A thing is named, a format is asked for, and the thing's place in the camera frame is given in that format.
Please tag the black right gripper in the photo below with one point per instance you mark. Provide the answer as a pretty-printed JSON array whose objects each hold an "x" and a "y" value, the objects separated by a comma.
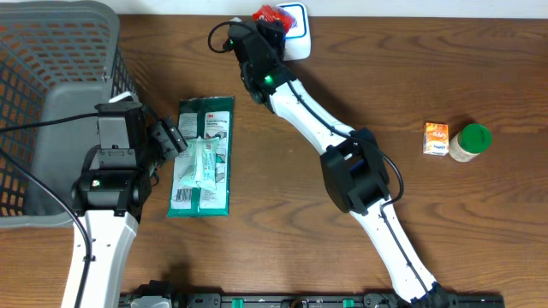
[{"x": 275, "y": 30}]

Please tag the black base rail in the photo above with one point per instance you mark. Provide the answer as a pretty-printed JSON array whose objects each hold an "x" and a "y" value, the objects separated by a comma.
[{"x": 163, "y": 294}]

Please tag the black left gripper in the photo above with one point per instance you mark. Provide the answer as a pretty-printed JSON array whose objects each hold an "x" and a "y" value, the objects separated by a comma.
[{"x": 169, "y": 138}]

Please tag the grey plastic mesh basket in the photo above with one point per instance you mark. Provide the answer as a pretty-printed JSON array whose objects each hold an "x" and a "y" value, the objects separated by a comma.
[{"x": 58, "y": 60}]

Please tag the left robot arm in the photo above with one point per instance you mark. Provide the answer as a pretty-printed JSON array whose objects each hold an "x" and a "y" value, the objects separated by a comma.
[{"x": 115, "y": 181}]

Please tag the green lid jar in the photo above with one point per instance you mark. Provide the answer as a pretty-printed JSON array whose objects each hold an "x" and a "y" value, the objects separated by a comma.
[{"x": 471, "y": 141}]

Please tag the white barcode scanner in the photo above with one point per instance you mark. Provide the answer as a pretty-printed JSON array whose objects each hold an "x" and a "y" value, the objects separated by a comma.
[{"x": 298, "y": 39}]

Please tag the red snack packet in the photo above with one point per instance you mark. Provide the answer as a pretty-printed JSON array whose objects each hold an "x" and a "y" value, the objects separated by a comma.
[{"x": 273, "y": 14}]

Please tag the small orange box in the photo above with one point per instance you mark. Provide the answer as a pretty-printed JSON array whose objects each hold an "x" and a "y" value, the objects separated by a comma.
[{"x": 436, "y": 139}]

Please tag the light green wipes pouch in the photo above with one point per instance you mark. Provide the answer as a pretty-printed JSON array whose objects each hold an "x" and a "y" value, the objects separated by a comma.
[{"x": 202, "y": 170}]

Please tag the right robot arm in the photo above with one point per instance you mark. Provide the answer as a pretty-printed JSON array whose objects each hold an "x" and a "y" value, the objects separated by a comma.
[{"x": 354, "y": 169}]

